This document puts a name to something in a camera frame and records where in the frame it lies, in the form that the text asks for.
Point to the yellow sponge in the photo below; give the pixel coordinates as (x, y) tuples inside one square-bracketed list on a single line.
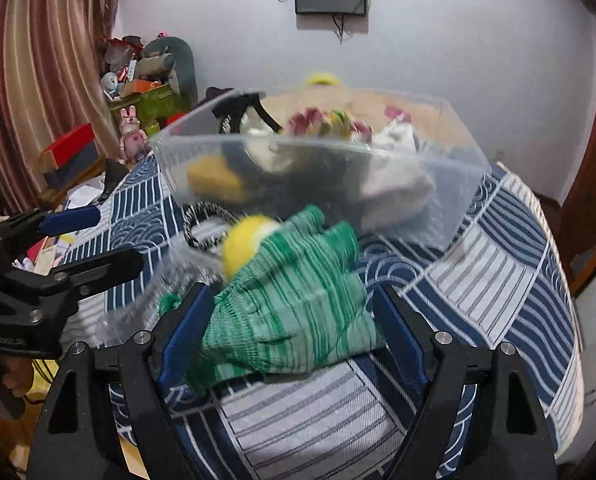
[(215, 180)]

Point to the red shoe box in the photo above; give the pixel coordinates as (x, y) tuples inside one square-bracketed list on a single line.
[(70, 147)]

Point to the grey plush toy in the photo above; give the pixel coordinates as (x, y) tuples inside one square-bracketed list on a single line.
[(180, 65)]

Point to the yellow fluffy toy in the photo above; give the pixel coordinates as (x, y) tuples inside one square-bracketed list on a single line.
[(323, 79)]

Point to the blue white patterned blanket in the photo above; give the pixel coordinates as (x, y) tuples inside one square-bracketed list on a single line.
[(503, 280)]

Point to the green knit glove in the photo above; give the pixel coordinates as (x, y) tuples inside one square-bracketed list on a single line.
[(298, 300)]

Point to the green cardboard box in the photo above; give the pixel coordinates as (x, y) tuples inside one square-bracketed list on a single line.
[(148, 102)]

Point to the white grey cloth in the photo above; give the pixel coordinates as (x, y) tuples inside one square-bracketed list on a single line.
[(398, 190)]

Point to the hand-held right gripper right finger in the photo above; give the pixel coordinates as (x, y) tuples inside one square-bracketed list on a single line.
[(399, 332)]

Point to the striped red curtain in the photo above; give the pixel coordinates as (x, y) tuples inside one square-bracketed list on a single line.
[(38, 75)]

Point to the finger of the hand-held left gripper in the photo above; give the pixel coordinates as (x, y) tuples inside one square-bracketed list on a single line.
[(103, 266), (68, 220)]

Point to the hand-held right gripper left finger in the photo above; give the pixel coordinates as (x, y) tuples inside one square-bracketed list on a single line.
[(187, 332)]

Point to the pink floral cloth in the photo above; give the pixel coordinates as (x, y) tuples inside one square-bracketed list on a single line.
[(310, 122)]

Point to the pink bunny toy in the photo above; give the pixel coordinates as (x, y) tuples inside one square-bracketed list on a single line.
[(134, 135)]

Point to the wooden door frame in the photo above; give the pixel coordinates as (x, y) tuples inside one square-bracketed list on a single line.
[(590, 185)]

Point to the yellow fuzzy ball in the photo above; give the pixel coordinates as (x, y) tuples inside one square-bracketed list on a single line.
[(245, 250)]

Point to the white cloth with pink flower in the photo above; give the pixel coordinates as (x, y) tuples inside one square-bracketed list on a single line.
[(398, 132)]

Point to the clear plastic storage box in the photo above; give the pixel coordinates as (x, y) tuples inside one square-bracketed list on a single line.
[(443, 195)]

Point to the scattered white papers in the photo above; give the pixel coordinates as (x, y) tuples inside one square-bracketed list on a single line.
[(85, 195)]

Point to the pile of toys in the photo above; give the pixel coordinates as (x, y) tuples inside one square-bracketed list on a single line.
[(120, 62)]

